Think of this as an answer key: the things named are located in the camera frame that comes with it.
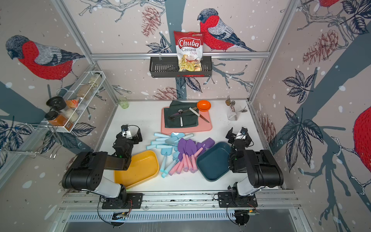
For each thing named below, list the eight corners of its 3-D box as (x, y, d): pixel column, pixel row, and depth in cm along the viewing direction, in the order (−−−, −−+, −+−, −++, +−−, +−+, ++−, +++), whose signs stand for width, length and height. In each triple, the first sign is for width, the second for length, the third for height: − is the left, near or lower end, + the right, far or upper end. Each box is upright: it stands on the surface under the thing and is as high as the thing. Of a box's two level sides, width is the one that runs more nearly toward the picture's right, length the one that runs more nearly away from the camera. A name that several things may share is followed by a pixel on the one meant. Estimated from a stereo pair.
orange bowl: (197, 111, 114) (197, 108, 110) (197, 104, 119) (197, 100, 116) (210, 111, 114) (211, 108, 110) (209, 104, 119) (210, 100, 116)
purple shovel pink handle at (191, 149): (185, 172, 83) (185, 170, 80) (186, 142, 96) (185, 139, 93) (197, 172, 83) (197, 170, 80) (196, 142, 96) (196, 139, 93)
